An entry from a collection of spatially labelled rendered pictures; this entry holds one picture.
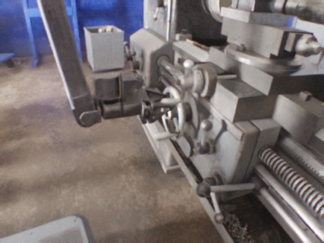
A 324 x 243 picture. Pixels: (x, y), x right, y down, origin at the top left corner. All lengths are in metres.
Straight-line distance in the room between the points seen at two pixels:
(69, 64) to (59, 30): 0.08
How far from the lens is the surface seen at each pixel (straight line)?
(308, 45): 0.67
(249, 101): 0.61
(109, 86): 0.59
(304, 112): 0.62
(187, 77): 0.64
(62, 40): 0.56
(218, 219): 0.67
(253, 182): 0.73
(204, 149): 0.70
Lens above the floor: 1.10
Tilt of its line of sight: 32 degrees down
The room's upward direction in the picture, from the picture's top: 3 degrees clockwise
